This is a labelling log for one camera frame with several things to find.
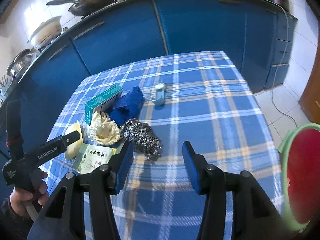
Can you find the black wok pan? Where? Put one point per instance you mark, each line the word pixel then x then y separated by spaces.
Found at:
pixel 82 7

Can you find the red bin with green rim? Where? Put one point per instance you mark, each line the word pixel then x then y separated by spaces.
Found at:
pixel 299 157

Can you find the teal medicine box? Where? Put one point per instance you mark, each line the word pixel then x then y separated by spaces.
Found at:
pixel 102 102

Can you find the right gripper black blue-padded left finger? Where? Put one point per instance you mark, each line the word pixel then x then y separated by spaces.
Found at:
pixel 63 215

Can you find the white lidded cooking pot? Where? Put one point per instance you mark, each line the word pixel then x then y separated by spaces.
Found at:
pixel 46 32

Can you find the steel wool scrubber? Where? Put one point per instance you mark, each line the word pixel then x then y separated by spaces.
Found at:
pixel 143 138

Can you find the blue plaid tablecloth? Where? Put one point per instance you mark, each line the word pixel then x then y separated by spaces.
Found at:
pixel 209 104

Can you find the cream paper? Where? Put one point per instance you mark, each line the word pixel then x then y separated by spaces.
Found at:
pixel 103 130

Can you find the blue kitchen cabinet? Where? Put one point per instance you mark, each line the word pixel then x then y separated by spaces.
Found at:
pixel 255 34

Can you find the person's left hand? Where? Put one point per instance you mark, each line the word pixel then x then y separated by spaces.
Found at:
pixel 18 196

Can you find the steel pot on counter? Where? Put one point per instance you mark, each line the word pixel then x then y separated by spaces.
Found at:
pixel 23 59

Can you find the yellow sponge piece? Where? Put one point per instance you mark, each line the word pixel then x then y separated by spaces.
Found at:
pixel 74 147

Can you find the green white paper packet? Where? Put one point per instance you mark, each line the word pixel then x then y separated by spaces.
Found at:
pixel 92 156

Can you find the blue cloth rag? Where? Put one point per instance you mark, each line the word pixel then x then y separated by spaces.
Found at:
pixel 126 107

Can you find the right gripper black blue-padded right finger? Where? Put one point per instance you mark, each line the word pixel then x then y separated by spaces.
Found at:
pixel 254 215

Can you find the wooden door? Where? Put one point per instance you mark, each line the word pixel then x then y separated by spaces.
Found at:
pixel 309 100

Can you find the light blue plastic scoop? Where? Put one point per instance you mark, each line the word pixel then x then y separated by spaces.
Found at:
pixel 159 98

